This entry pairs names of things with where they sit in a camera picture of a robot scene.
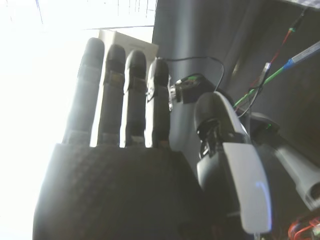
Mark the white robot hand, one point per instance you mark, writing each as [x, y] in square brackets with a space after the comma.
[112, 187]

